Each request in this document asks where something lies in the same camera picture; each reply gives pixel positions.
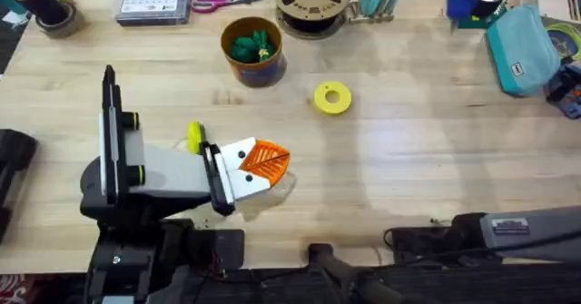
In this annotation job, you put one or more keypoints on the grey black left gripper body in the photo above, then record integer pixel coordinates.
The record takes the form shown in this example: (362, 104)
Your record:
(172, 170)

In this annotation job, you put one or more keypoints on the white orange left gripper finger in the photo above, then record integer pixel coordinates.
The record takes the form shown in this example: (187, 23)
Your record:
(254, 183)

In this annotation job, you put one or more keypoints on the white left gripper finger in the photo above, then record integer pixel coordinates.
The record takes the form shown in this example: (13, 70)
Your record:
(236, 152)

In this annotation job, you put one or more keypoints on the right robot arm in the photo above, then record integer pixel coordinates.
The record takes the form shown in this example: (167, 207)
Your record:
(535, 236)

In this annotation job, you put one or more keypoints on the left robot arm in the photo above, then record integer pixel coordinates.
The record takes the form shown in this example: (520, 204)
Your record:
(136, 249)

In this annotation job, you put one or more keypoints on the yellow disc with hole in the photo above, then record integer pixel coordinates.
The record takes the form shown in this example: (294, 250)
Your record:
(342, 100)

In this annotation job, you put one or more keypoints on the black upright wrist plate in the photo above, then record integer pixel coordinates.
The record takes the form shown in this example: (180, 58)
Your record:
(110, 136)

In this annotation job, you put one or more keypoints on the brown tub with toys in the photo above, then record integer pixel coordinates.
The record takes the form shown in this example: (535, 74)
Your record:
(254, 68)

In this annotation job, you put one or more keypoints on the black bulky object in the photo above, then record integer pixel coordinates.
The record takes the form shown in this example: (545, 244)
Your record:
(13, 177)

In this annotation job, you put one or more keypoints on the tan filament spool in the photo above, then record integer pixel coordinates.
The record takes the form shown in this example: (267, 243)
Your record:
(297, 0)

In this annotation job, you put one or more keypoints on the clear plastic parts box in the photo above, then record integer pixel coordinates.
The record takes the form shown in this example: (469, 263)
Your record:
(152, 2)

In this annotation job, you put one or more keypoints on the brown tape roll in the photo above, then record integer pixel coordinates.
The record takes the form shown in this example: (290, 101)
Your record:
(68, 25)

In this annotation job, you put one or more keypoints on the wooden peg plate rack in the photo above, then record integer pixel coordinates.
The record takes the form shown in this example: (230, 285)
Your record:
(363, 18)

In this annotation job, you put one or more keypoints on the green board with blocks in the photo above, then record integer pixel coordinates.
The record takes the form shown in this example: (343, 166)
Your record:
(469, 22)

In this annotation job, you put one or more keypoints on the teal zip bag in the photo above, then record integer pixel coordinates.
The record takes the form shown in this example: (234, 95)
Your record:
(522, 50)

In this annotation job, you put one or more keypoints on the blue black device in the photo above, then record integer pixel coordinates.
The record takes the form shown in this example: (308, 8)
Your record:
(567, 91)

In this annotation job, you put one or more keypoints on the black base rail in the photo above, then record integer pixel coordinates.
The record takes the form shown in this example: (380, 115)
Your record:
(476, 288)

